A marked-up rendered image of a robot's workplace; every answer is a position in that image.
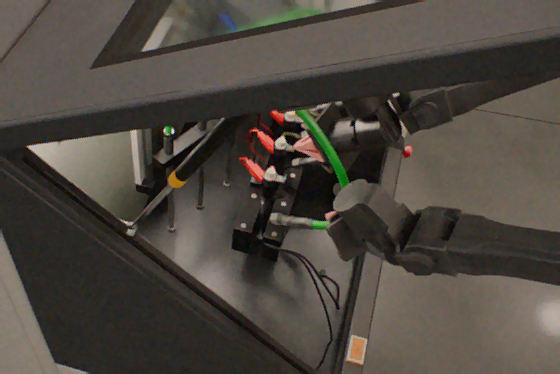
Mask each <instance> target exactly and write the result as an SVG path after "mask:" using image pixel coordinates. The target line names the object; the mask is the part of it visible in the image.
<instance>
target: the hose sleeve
mask: <svg viewBox="0 0 560 374"><path fill-rule="evenodd" d="M313 221H314V220H312V219H307V218H301V217H296V216H291V215H286V214H279V216H278V223H279V224H280V225H284V226H291V227H300V228H304V229H311V230H314V229H313V227H312V223H313Z"/></svg>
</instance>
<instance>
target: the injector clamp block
mask: <svg viewBox="0 0 560 374"><path fill-rule="evenodd" d="M306 157H309V155H308V154H306V153H302V152H299V151H298V150H295V152H294V153H292V152H291V153H290V156H289V159H288V161H293V160H294V159H298V158H301V159H302V158H306ZM305 169H306V167H302V168H299V169H294V167H293V168H289V169H287V170H285V172H284V174H283V177H285V175H286V181H285V183H279V185H278V189H277V191H278V192H281V191H284V192H285V193H286V197H285V198H283V199H279V200H275V201H274V204H273V207H272V210H269V213H268V218H267V223H266V230H265V233H264V235H263V240H262V246H261V250H260V255H259V257H260V258H264V259H267V260H273V261H278V259H279V253H280V251H278V250H275V249H272V248H270V247H267V246H265V245H263V243H266V244H268V245H269V244H271V245H272V246H276V247H279V248H281V246H282V244H283V241H284V238H285V235H286V233H287V232H288V228H289V226H284V225H275V224H272V222H271V220H270V218H271V215H272V213H282V214H286V215H291V216H293V211H294V208H295V206H296V202H297V199H298V195H299V187H300V184H301V180H302V178H303V175H304V172H305ZM260 189H261V186H260V187H259V188H257V187H251V186H250V184H249V187H248V189H247V191H246V193H245V199H244V200H243V203H242V206H241V208H240V210H239V215H238V217H237V220H236V222H235V225H234V227H233V233H232V250H236V251H239V252H242V253H249V251H250V248H251V246H252V240H253V238H254V235H255V233H256V230H257V227H258V223H259V212H260V201H261V199H260Z"/></svg>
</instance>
